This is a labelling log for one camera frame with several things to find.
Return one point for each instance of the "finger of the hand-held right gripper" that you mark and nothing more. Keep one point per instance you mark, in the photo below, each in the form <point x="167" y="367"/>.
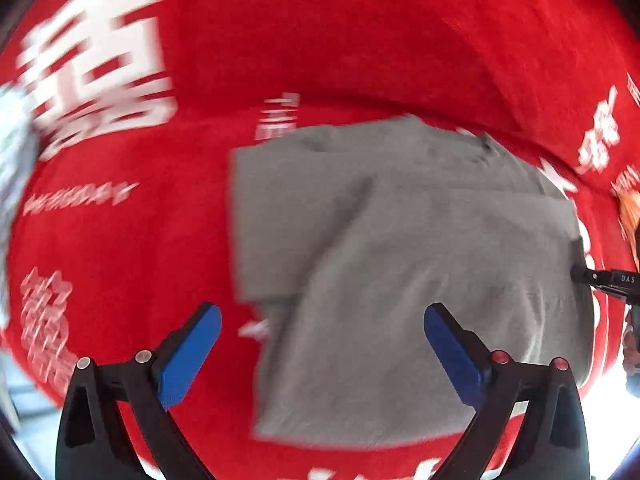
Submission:
<point x="582" y="272"/>

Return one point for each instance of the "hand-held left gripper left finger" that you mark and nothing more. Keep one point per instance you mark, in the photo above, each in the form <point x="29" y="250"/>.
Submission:
<point x="187" y="355"/>

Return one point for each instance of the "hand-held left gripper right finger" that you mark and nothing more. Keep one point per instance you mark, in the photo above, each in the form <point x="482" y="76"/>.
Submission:
<point x="455" y="355"/>

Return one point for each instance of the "grey knit sweater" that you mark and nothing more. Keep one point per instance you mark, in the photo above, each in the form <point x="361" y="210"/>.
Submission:
<point x="400" y="260"/>

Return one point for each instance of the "orange object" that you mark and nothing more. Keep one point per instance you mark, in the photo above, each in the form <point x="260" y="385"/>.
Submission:
<point x="631" y="220"/>

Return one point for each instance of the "white floral cloth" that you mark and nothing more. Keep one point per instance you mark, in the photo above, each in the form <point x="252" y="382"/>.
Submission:
<point x="15" y="200"/>

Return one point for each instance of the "red printed blanket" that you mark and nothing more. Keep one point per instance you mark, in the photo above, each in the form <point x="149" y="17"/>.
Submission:
<point x="320" y="40"/>

